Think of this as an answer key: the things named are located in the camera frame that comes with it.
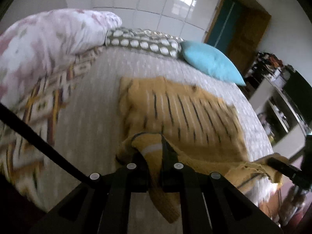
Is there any white cluttered shelf unit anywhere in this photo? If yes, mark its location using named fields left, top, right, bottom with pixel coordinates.
left=243, top=52, right=311, bottom=161

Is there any pink floral duvet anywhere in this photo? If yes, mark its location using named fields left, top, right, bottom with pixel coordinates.
left=1, top=9, right=122, bottom=108

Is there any olive white-dotted pillow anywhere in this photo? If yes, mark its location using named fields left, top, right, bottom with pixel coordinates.
left=105, top=27, right=184, bottom=59

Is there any grey dotted bedspread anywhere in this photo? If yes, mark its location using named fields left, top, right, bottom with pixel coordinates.
left=38, top=46, right=275, bottom=234

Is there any black cable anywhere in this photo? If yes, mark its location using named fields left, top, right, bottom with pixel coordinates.
left=0, top=102, right=88, bottom=182

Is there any turquoise pillow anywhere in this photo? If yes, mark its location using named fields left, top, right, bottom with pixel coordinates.
left=180, top=41, right=246, bottom=86

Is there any white tiled wardrobe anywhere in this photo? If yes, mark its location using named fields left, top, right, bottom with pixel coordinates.
left=48, top=0, right=228, bottom=42

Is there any geometric patterned blanket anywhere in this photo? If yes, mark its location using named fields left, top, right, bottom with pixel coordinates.
left=1, top=47, right=104, bottom=210

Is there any yellow striped knit garment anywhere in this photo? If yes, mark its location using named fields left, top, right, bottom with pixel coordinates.
left=116, top=77, right=282, bottom=223

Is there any wooden door with teal panel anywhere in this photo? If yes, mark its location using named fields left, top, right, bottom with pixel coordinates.
left=204, top=0, right=271, bottom=75

